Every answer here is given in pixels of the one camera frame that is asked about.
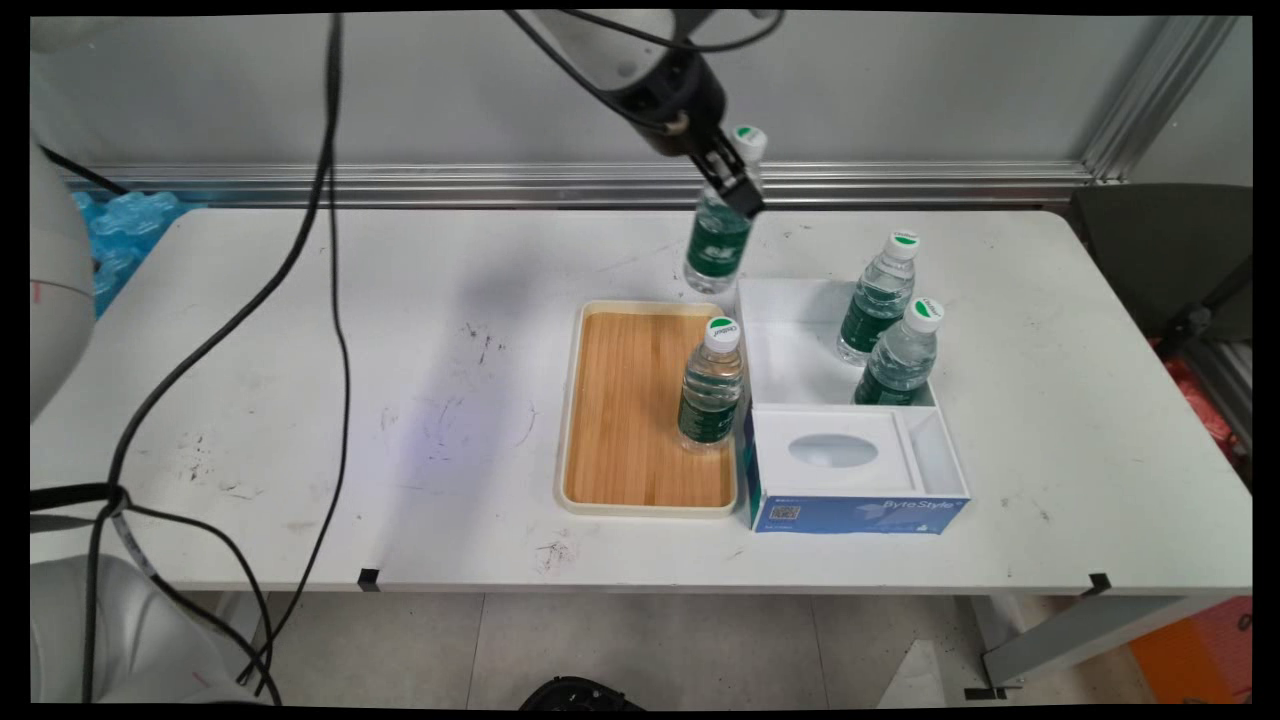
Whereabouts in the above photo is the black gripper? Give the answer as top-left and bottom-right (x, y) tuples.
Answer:
(610, 48), (767, 217)

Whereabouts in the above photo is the green label water bottle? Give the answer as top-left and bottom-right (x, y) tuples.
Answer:
(677, 316), (746, 454)
(837, 231), (921, 366)
(683, 124), (769, 296)
(853, 297), (946, 407)

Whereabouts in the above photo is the wooden tray with cream rim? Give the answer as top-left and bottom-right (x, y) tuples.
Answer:
(555, 299), (742, 519)

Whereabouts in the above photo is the white box with blue side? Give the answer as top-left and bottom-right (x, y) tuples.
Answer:
(737, 277), (972, 536)

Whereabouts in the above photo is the red bag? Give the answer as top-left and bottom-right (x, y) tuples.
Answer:
(1150, 338), (1246, 476)

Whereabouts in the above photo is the black round floor object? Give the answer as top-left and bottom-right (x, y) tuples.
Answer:
(518, 676), (646, 712)

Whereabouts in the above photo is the white table leg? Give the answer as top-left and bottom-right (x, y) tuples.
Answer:
(965, 595), (1206, 701)

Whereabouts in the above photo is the blue wrapped water bottle pack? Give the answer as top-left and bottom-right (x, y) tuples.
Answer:
(68, 190), (206, 319)

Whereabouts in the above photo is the orange crate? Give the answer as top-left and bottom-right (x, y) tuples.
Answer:
(1130, 597), (1253, 704)

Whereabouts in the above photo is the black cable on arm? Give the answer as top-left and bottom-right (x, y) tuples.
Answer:
(503, 10), (787, 133)

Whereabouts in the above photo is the horizontal aluminium frame rail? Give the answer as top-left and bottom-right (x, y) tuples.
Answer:
(60, 160), (1101, 211)

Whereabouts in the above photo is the thick black cable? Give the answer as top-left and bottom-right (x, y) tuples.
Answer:
(80, 12), (346, 703)

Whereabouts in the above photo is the thin black cable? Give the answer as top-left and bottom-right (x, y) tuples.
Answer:
(235, 170), (353, 696)

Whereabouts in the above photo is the slanted aluminium frame post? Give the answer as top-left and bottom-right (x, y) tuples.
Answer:
(1080, 15), (1241, 186)

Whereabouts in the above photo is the black cable strap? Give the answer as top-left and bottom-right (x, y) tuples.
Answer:
(30, 483), (133, 533)

